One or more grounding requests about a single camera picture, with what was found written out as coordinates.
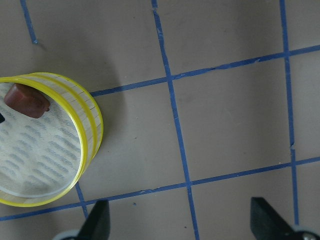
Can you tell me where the brown bun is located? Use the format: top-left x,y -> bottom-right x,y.
4,83 -> 51,119

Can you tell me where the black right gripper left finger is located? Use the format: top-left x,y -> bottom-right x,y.
75,200 -> 110,240

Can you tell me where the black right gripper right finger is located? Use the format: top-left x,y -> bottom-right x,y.
250,197 -> 300,240

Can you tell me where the yellow bamboo steamer centre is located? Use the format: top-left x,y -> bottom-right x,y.
0,72 -> 104,208

